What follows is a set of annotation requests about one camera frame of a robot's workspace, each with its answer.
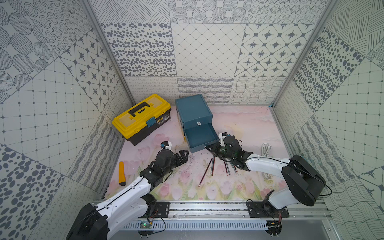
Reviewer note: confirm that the red black pencil beside green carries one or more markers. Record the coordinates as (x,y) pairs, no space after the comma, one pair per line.
(213,166)

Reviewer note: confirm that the yellow black toolbox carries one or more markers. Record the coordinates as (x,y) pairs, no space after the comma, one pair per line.
(141,120)

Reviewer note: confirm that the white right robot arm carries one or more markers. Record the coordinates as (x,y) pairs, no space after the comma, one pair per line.
(304,183)

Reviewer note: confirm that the orange object at wall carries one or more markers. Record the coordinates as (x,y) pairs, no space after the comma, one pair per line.
(121,175)

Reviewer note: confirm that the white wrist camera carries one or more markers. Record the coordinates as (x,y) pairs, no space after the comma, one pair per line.
(165,145)
(222,136)

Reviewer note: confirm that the red black pencil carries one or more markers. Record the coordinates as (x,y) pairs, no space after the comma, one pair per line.
(213,166)
(227,168)
(200,183)

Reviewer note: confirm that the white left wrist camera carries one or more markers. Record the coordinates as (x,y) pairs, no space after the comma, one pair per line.
(165,145)

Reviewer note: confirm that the teal drawer cabinet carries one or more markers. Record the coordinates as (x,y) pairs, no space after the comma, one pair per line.
(193,111)

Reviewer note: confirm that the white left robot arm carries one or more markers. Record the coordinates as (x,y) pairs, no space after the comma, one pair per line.
(102,221)

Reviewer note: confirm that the teal drawer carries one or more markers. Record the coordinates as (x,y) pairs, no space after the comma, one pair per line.
(201,136)

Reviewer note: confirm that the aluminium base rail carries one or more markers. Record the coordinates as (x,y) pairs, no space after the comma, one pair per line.
(238,209)

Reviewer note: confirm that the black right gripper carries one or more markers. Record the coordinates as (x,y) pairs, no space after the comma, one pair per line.
(215,146)

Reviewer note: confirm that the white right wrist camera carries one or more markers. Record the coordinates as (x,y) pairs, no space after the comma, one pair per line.
(222,136)

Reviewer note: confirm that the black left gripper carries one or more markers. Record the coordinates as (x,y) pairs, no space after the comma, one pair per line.
(177,157)

